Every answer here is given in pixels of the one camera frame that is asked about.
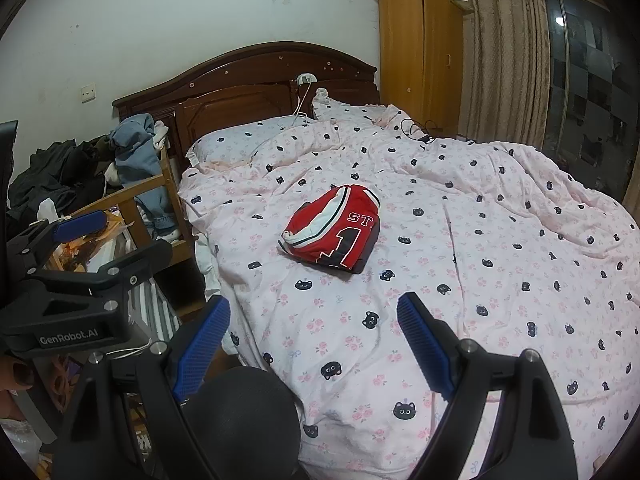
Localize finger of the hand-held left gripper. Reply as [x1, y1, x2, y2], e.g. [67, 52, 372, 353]
[25, 239, 173, 302]
[6, 210, 108, 281]

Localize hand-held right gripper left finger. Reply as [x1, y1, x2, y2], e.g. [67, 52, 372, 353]
[52, 295, 232, 480]

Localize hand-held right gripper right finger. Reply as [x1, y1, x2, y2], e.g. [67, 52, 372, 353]
[396, 292, 578, 480]

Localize red basketball jersey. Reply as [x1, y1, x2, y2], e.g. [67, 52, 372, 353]
[277, 185, 382, 268]

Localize pile of dark clothes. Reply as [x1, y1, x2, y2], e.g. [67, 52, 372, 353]
[7, 135, 121, 221]

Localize person's left hand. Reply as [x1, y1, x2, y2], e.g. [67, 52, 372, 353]
[0, 354, 37, 418]

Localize orange printed plastic bag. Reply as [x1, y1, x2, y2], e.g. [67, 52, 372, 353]
[50, 210, 138, 273]

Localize light wooden chair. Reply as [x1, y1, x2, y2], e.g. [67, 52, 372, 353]
[75, 145, 193, 256]

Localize striped bag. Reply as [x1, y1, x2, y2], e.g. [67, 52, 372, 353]
[127, 280, 181, 346]

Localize black office chair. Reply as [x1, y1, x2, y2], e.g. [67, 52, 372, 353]
[177, 365, 306, 480]

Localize blue jeans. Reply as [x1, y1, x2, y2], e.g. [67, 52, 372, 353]
[109, 113, 176, 233]

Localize pink cat-print blanket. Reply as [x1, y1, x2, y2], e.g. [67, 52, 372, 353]
[177, 87, 640, 480]

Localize cat-print pillow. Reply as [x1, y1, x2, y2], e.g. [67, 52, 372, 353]
[186, 117, 321, 168]

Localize dark wooden headboard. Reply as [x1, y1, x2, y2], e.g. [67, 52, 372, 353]
[111, 41, 380, 161]

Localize beige curtain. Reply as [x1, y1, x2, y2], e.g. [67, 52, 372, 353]
[417, 0, 556, 153]

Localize orange wooden wardrobe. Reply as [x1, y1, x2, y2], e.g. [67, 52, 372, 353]
[376, 0, 466, 138]

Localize dark glass window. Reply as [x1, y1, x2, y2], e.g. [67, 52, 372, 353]
[542, 0, 640, 201]

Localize black cable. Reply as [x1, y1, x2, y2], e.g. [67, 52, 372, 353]
[397, 119, 441, 143]

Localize white charging cable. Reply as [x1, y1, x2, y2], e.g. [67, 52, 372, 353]
[292, 72, 318, 121]

